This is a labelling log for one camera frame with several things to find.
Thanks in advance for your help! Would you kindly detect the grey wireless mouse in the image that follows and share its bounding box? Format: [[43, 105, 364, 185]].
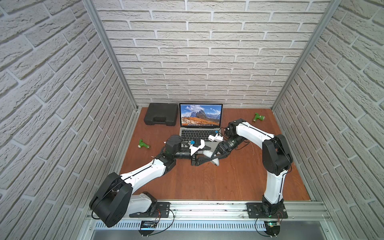
[[201, 150, 220, 167]]

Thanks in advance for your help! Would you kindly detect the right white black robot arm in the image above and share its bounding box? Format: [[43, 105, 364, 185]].
[[206, 119, 293, 217]]

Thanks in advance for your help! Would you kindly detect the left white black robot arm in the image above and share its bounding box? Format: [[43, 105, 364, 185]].
[[89, 135, 219, 228]]

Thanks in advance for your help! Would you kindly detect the silver open laptop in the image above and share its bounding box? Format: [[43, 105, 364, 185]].
[[179, 103, 223, 151]]

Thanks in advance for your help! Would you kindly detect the green toy drill right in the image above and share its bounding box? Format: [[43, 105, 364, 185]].
[[252, 113, 265, 123]]

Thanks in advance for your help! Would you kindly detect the green toy drill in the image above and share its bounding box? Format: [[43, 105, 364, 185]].
[[138, 139, 151, 149], [252, 113, 265, 123]]

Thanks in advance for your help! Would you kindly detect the black plastic tool case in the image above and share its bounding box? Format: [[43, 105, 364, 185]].
[[144, 103, 179, 126]]

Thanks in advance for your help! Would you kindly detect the green toy drill left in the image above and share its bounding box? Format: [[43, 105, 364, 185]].
[[138, 139, 151, 149]]

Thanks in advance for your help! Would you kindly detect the left controller board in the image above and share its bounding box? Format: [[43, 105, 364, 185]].
[[139, 221, 158, 237]]

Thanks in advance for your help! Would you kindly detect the controller board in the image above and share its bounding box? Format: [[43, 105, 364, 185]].
[[264, 221, 281, 238], [139, 221, 158, 237]]

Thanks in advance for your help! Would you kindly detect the right controller board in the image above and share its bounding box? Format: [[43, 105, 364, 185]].
[[264, 221, 281, 238]]

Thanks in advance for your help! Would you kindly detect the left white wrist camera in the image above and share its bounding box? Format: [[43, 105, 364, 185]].
[[189, 140, 206, 156]]

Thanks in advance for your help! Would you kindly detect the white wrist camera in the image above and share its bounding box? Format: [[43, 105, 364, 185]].
[[208, 131, 224, 142], [189, 140, 206, 156]]

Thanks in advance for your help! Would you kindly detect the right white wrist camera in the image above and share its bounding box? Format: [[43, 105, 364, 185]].
[[208, 131, 224, 142]]

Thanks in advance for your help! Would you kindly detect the aluminium front rail frame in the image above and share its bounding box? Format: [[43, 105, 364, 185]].
[[110, 200, 332, 232]]

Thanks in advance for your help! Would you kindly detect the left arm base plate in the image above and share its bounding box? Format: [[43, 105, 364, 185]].
[[129, 202, 171, 218]]

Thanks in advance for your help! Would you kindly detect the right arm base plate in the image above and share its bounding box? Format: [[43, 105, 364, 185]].
[[246, 202, 288, 220]]

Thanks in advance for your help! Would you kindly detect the right aluminium corner post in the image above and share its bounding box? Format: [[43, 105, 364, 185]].
[[271, 0, 342, 112]]

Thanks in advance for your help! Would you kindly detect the aluminium corner post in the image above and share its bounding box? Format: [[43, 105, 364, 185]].
[[83, 0, 139, 111], [271, 0, 342, 112]]

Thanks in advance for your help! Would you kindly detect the left aluminium corner post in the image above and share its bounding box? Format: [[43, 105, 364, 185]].
[[83, 0, 139, 111]]

